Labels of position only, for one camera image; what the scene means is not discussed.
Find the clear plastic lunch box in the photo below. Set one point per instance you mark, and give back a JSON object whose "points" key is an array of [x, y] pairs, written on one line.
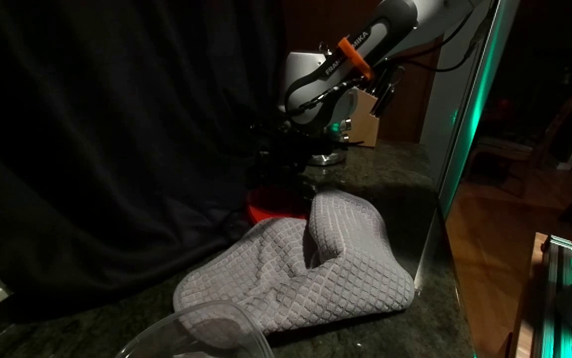
{"points": [[193, 339]]}

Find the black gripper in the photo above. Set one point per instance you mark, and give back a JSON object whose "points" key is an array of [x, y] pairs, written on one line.
{"points": [[287, 143]]}

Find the grey quilted cloth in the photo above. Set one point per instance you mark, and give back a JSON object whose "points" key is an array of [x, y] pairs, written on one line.
{"points": [[299, 280]]}

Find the aluminium profile frame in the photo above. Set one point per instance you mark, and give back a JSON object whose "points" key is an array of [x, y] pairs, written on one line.
{"points": [[565, 292]]}

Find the wooden knife block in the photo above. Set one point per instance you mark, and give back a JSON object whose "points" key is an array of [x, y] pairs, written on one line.
{"points": [[364, 123]]}

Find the chrome spice rack carousel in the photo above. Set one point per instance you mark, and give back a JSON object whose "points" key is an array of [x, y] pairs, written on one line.
{"points": [[328, 158]]}

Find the black curtain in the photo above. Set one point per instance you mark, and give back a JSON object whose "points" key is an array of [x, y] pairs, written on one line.
{"points": [[100, 133]]}

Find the red plastic lid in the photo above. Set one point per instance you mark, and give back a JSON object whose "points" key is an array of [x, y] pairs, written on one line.
{"points": [[273, 210]]}

